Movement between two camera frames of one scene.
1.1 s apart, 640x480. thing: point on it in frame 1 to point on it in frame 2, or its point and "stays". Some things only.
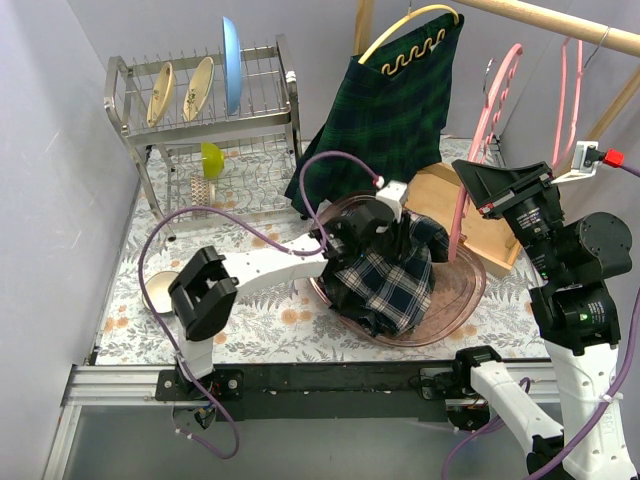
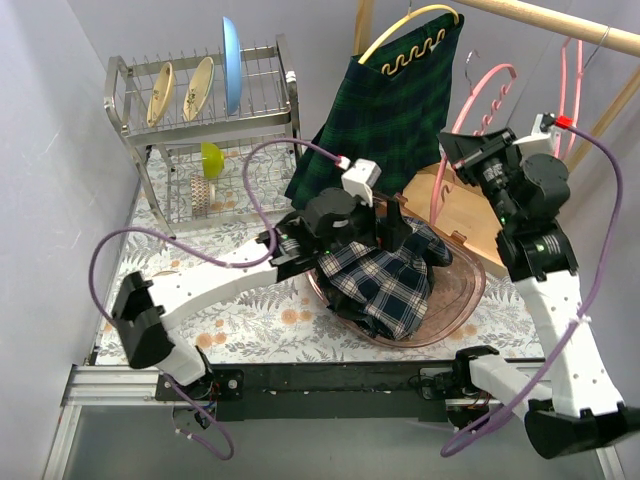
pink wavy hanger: x=490 y=119 to x=484 y=116
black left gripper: x=382 y=232 stays
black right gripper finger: x=490 y=187 to x=462 y=147
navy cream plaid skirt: x=387 y=289 stays
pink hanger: x=557 y=159 stays
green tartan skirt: x=390 y=113 stays
